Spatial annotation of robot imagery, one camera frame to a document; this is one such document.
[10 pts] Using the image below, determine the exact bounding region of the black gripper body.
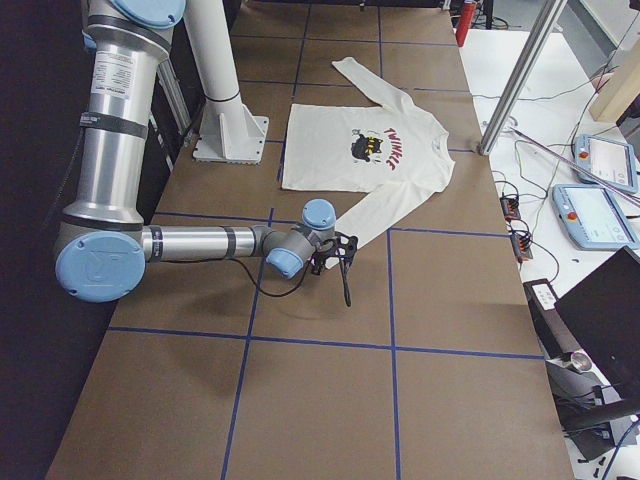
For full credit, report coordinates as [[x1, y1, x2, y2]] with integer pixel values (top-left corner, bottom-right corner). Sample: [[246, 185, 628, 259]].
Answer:
[[310, 232, 358, 275]]

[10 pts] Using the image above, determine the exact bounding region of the cream long-sleeve cat shirt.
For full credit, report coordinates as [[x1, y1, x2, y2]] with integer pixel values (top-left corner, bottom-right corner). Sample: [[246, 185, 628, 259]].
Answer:
[[282, 57, 455, 245]]

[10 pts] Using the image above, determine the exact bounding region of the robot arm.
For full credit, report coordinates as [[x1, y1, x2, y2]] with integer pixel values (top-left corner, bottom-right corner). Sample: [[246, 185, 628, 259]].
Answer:
[[54, 1, 357, 303]]

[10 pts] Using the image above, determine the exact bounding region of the upper orange black connector block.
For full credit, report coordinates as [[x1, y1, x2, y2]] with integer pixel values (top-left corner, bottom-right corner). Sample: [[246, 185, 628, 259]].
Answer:
[[500, 195, 522, 222]]

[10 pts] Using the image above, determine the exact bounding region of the orange black connector block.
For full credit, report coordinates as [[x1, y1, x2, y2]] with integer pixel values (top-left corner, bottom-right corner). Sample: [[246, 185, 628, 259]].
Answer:
[[500, 195, 522, 222], [510, 230, 533, 264]]

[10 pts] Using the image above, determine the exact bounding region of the lower orange black connector block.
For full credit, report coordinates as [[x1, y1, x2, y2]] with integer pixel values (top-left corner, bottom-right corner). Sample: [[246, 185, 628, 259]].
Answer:
[[510, 230, 533, 264]]

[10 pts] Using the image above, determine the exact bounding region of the white power strip box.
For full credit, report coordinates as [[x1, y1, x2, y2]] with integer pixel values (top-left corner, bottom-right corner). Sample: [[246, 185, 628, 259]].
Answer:
[[531, 283, 557, 311]]

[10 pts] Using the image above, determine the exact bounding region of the lower blue teach pendant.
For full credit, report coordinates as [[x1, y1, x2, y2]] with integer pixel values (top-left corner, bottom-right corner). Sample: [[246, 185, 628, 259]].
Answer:
[[551, 184, 639, 251]]

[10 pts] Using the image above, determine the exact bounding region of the blue teach pendant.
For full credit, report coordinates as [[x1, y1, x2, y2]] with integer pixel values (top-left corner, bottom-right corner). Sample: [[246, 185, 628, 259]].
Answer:
[[551, 184, 639, 251], [573, 135, 639, 194]]

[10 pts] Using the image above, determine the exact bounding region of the silver metal cup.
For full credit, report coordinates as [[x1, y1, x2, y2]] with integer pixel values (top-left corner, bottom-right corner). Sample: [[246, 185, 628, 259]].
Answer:
[[568, 351, 593, 374]]

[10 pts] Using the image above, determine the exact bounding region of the black monitor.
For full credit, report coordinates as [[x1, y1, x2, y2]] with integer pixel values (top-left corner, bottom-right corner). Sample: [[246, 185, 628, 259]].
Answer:
[[556, 247, 640, 398]]

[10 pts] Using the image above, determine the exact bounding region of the red fire extinguisher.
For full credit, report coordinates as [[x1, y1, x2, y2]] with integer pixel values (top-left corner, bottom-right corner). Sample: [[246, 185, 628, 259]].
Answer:
[[455, 0, 476, 47]]

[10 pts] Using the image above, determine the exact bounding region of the upper blue teach pendant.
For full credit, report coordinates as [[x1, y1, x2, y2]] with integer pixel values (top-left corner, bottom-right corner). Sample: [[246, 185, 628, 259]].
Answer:
[[573, 135, 639, 194]]

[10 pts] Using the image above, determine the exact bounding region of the wooden board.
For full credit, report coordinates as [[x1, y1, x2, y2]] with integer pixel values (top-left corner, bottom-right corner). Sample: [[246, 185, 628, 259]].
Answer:
[[589, 42, 640, 122]]

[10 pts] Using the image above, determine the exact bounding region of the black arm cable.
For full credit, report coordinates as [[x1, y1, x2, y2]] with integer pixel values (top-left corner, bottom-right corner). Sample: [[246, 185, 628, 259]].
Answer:
[[237, 239, 326, 299]]

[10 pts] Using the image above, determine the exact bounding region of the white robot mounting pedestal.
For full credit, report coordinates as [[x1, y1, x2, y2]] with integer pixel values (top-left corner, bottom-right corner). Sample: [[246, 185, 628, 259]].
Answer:
[[184, 0, 269, 164]]

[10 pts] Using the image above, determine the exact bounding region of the aluminium frame post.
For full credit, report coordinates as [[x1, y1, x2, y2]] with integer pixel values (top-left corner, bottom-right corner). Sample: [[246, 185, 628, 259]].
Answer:
[[478, 0, 568, 156]]

